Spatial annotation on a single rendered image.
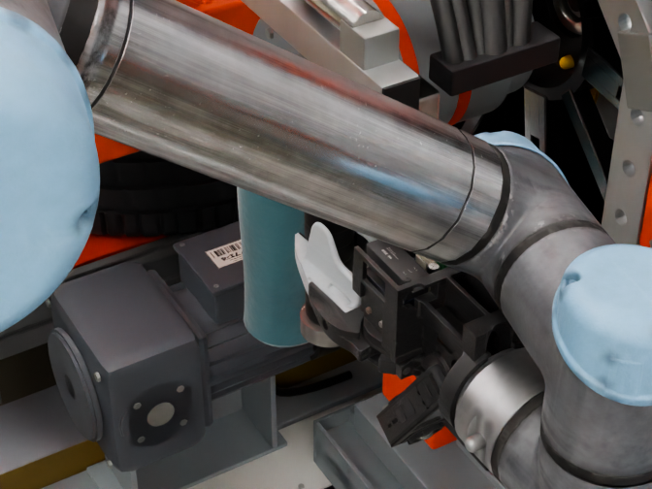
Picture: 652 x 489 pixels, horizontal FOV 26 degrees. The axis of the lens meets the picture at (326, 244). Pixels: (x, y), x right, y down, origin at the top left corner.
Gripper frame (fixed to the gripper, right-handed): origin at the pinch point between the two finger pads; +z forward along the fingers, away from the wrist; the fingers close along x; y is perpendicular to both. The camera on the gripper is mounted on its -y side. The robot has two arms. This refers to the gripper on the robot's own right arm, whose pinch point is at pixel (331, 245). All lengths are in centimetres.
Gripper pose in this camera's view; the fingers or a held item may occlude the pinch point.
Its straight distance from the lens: 102.2
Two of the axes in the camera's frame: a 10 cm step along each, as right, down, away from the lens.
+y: 0.0, -7.9, -6.2
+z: -5.1, -5.3, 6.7
